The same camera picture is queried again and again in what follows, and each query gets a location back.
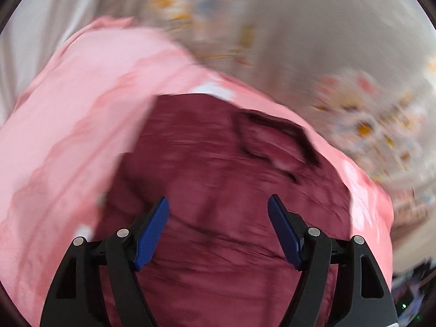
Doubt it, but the pink butterfly print blanket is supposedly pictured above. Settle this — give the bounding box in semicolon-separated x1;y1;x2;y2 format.
0;17;396;327

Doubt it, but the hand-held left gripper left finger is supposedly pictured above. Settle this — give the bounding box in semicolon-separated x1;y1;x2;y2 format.
40;196;170;327

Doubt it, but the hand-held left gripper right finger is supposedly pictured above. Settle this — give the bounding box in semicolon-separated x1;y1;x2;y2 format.
267;194;399;327

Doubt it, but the dark clutter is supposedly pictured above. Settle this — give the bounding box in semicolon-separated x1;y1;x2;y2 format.
391;261;430;327

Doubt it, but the maroon quilted jacket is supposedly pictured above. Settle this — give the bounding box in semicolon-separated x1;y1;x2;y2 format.
92;93;353;327

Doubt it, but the grey floral bed sheet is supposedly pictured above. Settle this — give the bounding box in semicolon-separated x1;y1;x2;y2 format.
112;0;436;273

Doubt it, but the white satin cloth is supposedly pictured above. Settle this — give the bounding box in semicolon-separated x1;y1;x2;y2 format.
0;0;113;120

